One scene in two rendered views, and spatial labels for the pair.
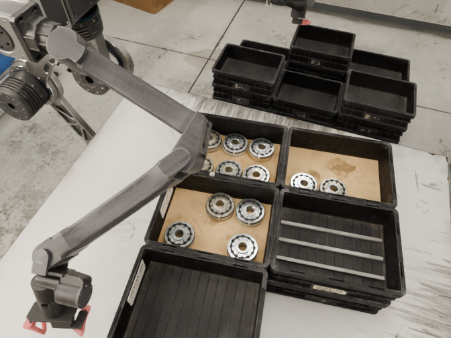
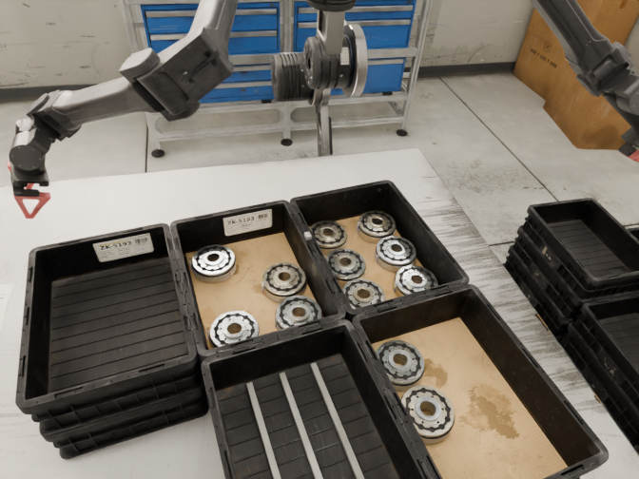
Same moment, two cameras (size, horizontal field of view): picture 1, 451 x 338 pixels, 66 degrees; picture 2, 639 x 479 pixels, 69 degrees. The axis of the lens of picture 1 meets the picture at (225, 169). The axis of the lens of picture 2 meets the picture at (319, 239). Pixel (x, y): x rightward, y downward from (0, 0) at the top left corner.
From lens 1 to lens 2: 0.74 m
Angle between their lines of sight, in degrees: 37
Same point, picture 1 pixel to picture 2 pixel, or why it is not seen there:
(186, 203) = (267, 251)
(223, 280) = (180, 337)
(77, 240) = (61, 103)
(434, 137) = not seen: outside the picture
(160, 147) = not seen: hidden behind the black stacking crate
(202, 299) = (142, 327)
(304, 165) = (443, 354)
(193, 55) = not seen: hidden behind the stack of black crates
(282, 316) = (188, 465)
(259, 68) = (610, 260)
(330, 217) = (375, 435)
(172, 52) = (548, 194)
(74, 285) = (28, 140)
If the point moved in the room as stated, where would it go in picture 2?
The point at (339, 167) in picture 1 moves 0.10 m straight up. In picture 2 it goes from (490, 408) to (506, 382)
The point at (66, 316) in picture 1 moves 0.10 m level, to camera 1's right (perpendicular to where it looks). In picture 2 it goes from (21, 177) to (28, 203)
